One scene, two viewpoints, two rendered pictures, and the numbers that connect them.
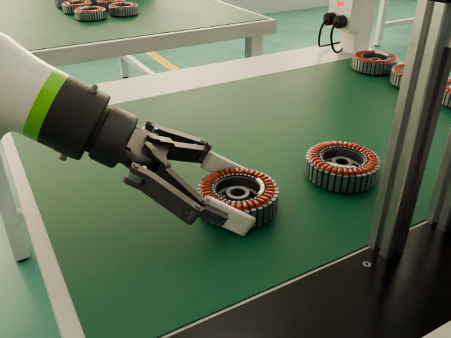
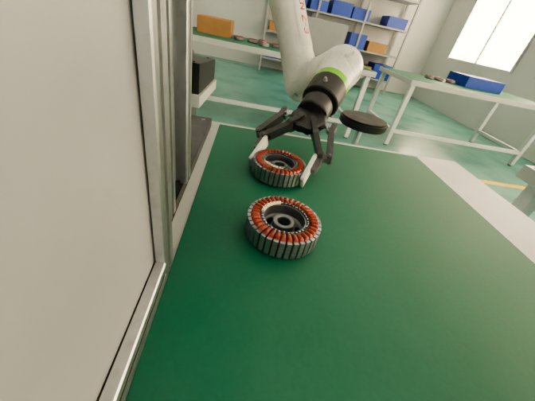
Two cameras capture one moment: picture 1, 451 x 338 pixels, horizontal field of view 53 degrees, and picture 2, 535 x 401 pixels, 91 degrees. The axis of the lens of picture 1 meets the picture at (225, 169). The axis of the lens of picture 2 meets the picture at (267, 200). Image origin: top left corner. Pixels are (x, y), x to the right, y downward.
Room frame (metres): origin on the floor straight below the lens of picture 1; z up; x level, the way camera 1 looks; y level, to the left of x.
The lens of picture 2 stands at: (0.69, -0.48, 1.02)
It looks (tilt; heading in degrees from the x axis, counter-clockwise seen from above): 35 degrees down; 111
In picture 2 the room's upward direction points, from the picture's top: 13 degrees clockwise
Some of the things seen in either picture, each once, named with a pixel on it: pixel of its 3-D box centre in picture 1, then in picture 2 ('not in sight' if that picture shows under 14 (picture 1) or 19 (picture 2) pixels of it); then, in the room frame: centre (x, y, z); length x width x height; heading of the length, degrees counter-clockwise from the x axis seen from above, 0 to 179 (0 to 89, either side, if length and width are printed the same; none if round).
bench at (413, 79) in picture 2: not in sight; (447, 116); (1.31, 3.77, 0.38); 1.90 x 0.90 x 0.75; 30
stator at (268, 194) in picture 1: (237, 196); (279, 167); (0.52, -0.02, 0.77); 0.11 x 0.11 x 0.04
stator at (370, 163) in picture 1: (341, 165); (283, 224); (0.61, -0.18, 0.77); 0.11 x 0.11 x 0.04
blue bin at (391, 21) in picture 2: not in sight; (392, 23); (-0.12, 6.82, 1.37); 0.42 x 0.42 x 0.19; 30
